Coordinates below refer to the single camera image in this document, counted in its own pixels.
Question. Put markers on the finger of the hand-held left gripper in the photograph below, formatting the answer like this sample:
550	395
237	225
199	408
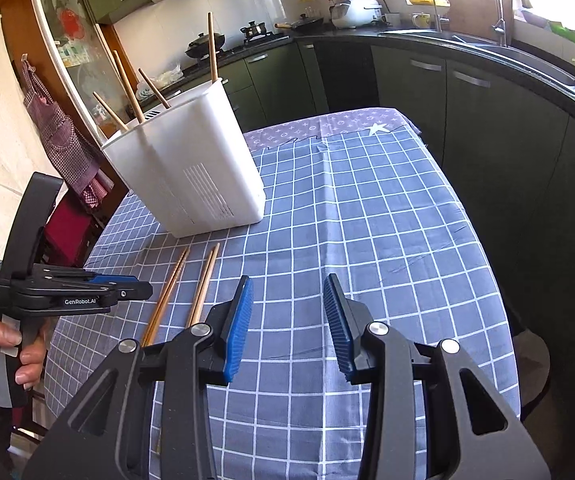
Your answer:
112	280
132	292

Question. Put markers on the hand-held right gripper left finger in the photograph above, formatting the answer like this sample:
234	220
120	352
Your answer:
237	330

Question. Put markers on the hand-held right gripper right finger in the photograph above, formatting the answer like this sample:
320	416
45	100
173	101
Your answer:
340	330

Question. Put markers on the white plastic utensil holder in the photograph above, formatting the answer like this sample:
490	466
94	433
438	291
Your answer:
182	160

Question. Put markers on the wooden chair red cushion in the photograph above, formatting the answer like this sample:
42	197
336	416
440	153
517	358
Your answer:
64	230

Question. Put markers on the red checkered apron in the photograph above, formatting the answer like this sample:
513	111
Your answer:
57	135

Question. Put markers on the blue checkered tablecloth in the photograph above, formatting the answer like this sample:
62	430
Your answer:
367	210

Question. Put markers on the white plastic bags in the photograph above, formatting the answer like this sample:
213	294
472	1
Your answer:
160	82

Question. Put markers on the glass sliding door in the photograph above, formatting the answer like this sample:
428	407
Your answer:
67	35

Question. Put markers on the green base cabinets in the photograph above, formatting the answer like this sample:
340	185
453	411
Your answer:
492	135

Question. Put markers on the black wok with lid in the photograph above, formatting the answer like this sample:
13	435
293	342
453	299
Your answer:
205	45

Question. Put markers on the gas stove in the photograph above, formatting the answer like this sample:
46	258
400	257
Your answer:
262	39

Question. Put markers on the black kitchen countertop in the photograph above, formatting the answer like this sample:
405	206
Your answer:
347	34

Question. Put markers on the black frying pan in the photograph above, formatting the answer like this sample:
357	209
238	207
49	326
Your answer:
307	22

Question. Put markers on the white rice cooker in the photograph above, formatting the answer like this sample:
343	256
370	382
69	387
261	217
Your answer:
355	12

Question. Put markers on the small pale cup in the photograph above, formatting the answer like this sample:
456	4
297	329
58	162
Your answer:
421	21

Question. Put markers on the condiment bottles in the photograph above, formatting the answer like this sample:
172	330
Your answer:
335	6

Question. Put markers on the small curved faucet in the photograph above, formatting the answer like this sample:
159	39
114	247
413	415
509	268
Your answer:
436	10

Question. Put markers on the yellow sponge tray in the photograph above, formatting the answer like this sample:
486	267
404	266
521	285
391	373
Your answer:
420	0

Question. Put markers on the brown cutting board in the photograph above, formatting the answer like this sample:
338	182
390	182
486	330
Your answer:
472	12

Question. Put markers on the tall steel faucet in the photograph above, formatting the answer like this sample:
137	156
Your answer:
501	20

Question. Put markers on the green plastic container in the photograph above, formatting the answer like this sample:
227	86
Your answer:
570	35

